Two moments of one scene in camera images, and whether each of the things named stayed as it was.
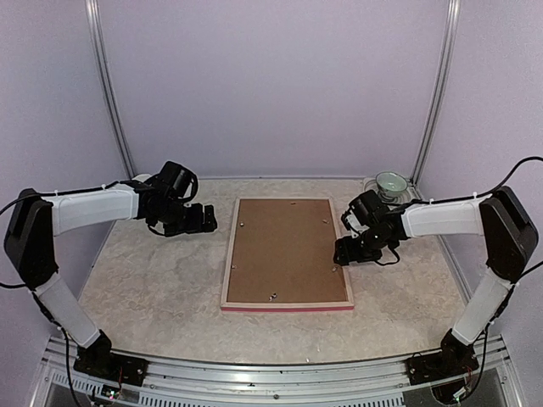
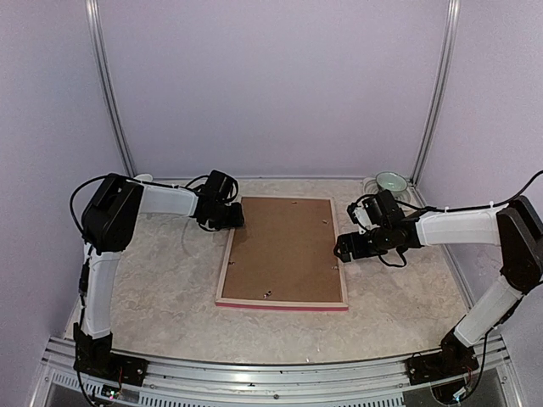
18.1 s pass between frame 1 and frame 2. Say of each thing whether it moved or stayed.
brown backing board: stayed
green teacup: stayed
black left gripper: moved
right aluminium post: stayed
